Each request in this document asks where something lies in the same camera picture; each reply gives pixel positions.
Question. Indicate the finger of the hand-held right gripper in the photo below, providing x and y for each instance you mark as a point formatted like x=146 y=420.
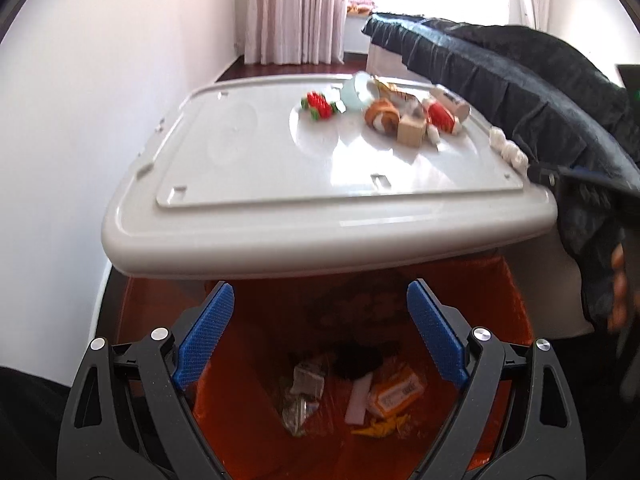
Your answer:
x=575 y=176

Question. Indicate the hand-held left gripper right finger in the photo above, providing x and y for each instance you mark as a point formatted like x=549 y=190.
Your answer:
x=437 y=332

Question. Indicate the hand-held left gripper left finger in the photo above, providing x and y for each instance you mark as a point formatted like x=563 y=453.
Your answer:
x=207 y=335

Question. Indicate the orange trash bin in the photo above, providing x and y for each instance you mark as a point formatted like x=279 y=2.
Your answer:
x=300 y=320

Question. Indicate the person's right hand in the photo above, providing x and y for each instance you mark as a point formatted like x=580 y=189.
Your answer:
x=621 y=290

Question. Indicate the orange packet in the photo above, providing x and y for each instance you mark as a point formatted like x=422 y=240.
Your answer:
x=397 y=390

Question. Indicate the white lumpy toy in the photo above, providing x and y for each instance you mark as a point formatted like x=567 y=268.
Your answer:
x=507 y=147

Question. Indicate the white paper strip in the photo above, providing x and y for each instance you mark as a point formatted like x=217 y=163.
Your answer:
x=359 y=400

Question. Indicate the grey crumpled wrapper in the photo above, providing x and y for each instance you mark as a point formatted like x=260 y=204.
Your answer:
x=307 y=380

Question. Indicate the yellow paper scrap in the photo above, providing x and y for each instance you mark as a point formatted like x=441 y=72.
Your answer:
x=380 y=427

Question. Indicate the clear crumpled wrapper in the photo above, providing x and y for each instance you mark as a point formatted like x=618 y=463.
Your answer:
x=297 y=412

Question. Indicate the red and white toy carton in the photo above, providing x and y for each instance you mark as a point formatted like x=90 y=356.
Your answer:
x=442 y=116

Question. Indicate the small white scrap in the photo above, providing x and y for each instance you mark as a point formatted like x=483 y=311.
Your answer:
x=432 y=138

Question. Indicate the wooden block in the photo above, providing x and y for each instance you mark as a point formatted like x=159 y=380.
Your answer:
x=411 y=130

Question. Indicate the white plastic box lid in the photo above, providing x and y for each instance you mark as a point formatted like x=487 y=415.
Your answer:
x=240 y=160

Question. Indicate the yellow snack wrapper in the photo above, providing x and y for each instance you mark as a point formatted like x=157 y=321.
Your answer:
x=395 y=91

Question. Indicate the toy bread roll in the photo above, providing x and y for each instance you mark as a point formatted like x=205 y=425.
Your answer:
x=382 y=116

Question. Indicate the light blue cup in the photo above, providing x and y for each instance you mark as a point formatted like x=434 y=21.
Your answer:
x=356 y=92

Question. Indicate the red and green toy block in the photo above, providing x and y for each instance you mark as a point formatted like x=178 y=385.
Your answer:
x=320 y=105

